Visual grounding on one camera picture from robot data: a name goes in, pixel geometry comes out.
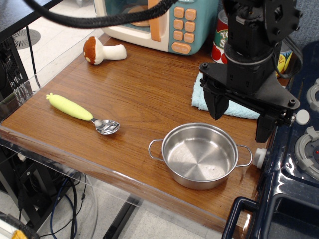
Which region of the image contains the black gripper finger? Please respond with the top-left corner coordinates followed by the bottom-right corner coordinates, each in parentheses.
top-left (204, 88), bottom-right (229, 120)
top-left (255, 113), bottom-right (278, 143)

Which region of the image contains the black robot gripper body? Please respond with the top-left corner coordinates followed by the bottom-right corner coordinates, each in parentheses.
top-left (199, 46), bottom-right (300, 124)

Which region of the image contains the plush brown white mushroom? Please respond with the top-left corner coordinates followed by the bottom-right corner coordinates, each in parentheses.
top-left (83, 36), bottom-right (127, 65)

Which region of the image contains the dark blue toy stove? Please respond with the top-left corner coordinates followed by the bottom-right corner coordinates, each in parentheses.
top-left (222, 42), bottom-right (319, 239)

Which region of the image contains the white stove knob front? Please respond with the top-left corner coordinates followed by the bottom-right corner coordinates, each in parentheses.
top-left (252, 148), bottom-right (267, 169)

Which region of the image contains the light blue napkin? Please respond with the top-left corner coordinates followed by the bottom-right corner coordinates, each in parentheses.
top-left (191, 73), bottom-right (260, 120)

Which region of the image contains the stainless steel pot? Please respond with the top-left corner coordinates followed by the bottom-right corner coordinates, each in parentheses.
top-left (160, 123), bottom-right (240, 190)

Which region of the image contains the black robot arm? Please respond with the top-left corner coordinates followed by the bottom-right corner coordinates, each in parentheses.
top-left (199, 0), bottom-right (303, 143)

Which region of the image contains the tomato sauce can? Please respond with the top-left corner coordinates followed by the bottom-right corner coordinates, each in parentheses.
top-left (211, 10), bottom-right (228, 64)

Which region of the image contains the spoon with yellow-green handle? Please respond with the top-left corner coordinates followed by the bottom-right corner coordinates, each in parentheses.
top-left (46, 93), bottom-right (120, 135)

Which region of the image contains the black braided cable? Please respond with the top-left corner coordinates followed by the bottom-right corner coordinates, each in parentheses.
top-left (23, 0), bottom-right (179, 29)

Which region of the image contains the black desk at left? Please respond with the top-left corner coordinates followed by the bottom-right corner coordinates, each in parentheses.
top-left (0, 0), bottom-right (64, 44)

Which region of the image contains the pineapple slices can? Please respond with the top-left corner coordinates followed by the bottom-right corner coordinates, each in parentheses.
top-left (274, 42), bottom-right (293, 76)

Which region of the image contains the teal toy microwave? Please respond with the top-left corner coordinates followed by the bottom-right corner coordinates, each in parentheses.
top-left (102, 0), bottom-right (219, 55)

